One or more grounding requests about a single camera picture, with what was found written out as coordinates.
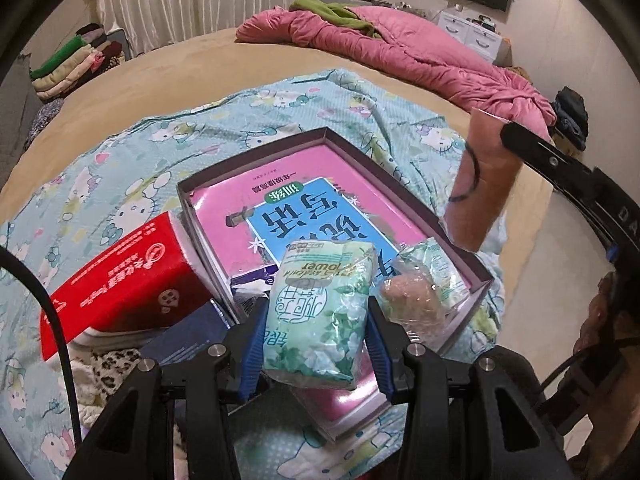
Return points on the pink book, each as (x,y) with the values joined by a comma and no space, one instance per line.
(310,180)

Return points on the stack of folded clothes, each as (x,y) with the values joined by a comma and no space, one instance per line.
(70,65)

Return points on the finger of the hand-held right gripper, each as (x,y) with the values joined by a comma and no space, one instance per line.
(540,152)

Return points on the grey quilted headboard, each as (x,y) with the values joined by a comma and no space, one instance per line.
(17,90)

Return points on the pink quilt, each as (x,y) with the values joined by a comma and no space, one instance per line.
(425,60)

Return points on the person's right hand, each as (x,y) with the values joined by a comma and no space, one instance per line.
(597,310)

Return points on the cartoon cat printed blanket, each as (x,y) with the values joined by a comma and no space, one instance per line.
(150,140)

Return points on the white drawer cabinet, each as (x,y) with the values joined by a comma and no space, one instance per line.
(475,35)

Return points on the red tissue box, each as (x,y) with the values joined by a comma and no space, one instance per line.
(125,285)

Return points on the dark blue clothing pile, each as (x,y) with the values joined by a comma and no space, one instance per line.
(570,110)

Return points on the dark patterned cloth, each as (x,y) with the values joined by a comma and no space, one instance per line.
(45,117)

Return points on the purple cardboard box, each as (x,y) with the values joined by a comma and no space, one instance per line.
(395,204)

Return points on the brown fuzzy ball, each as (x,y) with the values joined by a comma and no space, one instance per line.
(412,302)

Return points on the dark blue box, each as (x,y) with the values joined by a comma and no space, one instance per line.
(190,335)

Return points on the green floral tissue pack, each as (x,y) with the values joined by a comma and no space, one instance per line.
(320,310)
(440,260)

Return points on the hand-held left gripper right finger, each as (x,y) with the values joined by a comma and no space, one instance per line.
(382,360)

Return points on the green cloth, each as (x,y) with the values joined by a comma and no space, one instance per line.
(340,12)

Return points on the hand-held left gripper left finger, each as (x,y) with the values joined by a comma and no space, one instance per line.
(250,360)

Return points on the leopard print scrunchie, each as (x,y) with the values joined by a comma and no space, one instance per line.
(110,365)

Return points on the beige bed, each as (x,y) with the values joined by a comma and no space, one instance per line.
(200,70)

